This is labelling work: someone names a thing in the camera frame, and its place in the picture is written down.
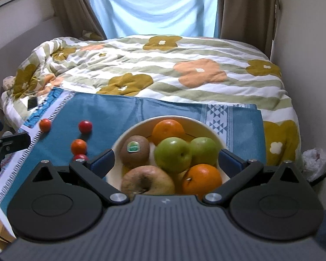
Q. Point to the grey padded headboard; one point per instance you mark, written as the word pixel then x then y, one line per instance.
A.
pixel 19 40

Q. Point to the wrinkled brown apple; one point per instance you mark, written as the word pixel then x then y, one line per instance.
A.
pixel 146 180

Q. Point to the orange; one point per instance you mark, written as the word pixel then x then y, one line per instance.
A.
pixel 168 132
pixel 202 179

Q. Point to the black smartphone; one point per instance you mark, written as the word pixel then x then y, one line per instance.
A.
pixel 32 103

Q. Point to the floral striped blanket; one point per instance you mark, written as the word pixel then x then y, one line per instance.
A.
pixel 179 73

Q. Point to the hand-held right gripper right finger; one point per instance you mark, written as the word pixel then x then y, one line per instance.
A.
pixel 229 163

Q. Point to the white plastic bag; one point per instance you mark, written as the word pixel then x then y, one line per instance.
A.
pixel 313 163

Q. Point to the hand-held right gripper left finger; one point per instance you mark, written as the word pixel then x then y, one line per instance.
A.
pixel 104 161

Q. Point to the brown kiwi with sticker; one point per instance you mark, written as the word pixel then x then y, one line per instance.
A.
pixel 134 151

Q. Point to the small red fruit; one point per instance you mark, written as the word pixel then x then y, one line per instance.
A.
pixel 85 127
pixel 81 157

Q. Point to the small orange-red fruit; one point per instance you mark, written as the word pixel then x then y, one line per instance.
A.
pixel 78 146
pixel 45 125

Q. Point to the light blue window cloth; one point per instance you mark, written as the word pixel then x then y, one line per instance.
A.
pixel 152 5

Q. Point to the floral pillow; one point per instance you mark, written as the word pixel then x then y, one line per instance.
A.
pixel 92 35

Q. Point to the white patterned cloth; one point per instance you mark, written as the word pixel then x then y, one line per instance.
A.
pixel 8 83

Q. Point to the green apple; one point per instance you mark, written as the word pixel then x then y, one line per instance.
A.
pixel 205 151
pixel 173 155

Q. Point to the brown curtain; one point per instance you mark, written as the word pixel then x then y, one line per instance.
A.
pixel 76 5
pixel 247 11

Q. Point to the blue patterned table mat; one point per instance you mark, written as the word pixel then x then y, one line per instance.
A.
pixel 103 114

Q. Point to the white bowl with yellow inside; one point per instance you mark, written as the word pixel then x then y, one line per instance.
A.
pixel 119 141

